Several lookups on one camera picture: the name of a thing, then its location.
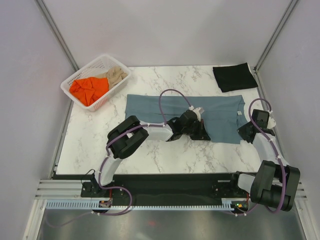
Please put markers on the white slotted cable duct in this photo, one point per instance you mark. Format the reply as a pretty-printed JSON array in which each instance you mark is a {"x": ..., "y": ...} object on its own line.
[{"x": 224, "y": 204}]

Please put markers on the folded black t shirt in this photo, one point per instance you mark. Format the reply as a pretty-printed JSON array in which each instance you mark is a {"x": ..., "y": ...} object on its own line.
[{"x": 234, "y": 77}]

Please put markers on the white plastic laundry basket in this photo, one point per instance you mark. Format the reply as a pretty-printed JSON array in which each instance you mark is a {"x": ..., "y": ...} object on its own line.
[{"x": 97, "y": 66}]

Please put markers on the beige t shirt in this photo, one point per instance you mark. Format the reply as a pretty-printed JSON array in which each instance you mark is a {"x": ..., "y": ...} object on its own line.
[{"x": 114, "y": 76}]

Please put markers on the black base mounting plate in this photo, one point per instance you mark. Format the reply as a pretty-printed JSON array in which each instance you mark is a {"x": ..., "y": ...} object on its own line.
[{"x": 185, "y": 188}]

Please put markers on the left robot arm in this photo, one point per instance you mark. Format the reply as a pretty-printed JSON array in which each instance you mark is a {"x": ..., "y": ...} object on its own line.
[{"x": 128, "y": 136}]

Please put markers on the left aluminium frame post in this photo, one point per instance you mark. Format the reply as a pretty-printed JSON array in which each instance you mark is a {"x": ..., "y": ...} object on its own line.
[{"x": 56, "y": 32}]

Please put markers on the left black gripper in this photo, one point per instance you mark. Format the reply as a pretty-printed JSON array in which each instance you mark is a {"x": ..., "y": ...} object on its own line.
[{"x": 201, "y": 134}]

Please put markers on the blue t shirt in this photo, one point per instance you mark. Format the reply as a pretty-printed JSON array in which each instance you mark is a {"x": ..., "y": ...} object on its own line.
[{"x": 222, "y": 116}]

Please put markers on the orange t shirt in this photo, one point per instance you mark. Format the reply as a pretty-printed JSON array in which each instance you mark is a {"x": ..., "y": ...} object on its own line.
[{"x": 89, "y": 90}]

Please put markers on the right aluminium frame post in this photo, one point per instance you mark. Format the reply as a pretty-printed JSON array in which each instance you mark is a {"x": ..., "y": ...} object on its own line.
[{"x": 276, "y": 33}]

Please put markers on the aluminium frame post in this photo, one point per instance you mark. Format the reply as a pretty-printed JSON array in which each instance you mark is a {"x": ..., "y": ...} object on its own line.
[
  {"x": 276, "y": 33},
  {"x": 56, "y": 32}
]

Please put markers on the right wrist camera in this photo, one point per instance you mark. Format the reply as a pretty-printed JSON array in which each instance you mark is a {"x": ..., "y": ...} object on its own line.
[{"x": 271, "y": 123}]

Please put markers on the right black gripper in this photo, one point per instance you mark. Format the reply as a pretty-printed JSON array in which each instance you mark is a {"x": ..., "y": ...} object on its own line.
[{"x": 241, "y": 131}]

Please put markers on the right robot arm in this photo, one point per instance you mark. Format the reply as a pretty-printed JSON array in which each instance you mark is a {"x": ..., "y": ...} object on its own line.
[{"x": 276, "y": 182}]

